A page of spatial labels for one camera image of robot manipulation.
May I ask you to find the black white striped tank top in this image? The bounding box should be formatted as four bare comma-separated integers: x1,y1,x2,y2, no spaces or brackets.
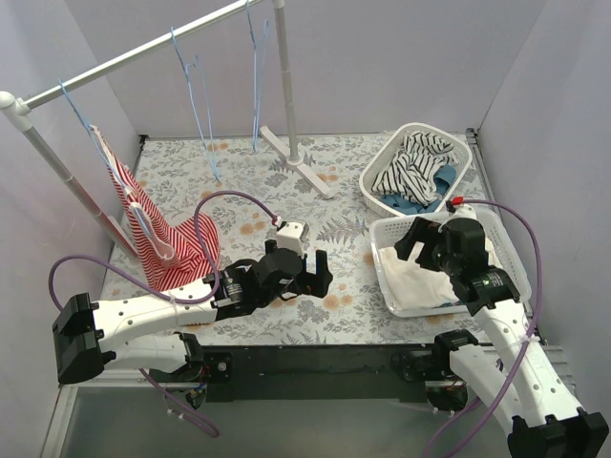
371,131,457,205

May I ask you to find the blue wire hanger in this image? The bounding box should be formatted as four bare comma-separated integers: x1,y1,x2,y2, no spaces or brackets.
245,1,269,153
170,29,221,182

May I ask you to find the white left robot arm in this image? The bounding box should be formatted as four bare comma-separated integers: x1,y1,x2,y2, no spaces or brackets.
52,239,333,385

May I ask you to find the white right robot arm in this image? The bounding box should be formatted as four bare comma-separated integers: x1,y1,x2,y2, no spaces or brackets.
394,217,609,457

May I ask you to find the red white striped tank top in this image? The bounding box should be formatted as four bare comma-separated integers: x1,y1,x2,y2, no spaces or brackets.
88,124,221,328

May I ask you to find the blue hanger with red top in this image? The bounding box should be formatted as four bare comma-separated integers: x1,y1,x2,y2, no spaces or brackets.
58,79,174,260

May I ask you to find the white garment in basket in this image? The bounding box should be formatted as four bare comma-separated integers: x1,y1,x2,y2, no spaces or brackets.
379,238,502,314

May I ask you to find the white rectangular laundry basket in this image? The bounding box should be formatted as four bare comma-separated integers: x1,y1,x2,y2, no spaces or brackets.
369,206,532,318

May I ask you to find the floral pattern table mat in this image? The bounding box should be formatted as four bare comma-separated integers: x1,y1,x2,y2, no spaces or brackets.
133,135,481,345

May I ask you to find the blue garment in basket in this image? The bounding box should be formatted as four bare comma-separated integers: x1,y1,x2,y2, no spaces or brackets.
379,164,456,215

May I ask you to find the white perforated laundry basket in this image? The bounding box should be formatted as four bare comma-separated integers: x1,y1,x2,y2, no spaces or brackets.
359,122,473,218

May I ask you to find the white clothes rack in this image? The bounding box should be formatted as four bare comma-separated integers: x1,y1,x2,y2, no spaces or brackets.
1,1,334,260

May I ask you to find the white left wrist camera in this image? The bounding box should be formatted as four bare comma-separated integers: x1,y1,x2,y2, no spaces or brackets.
276,221,309,258

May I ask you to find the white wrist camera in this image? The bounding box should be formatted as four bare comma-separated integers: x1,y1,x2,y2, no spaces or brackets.
445,197,477,220
276,221,309,258

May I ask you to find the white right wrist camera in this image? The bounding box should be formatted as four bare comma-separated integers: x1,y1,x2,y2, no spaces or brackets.
445,197,477,220

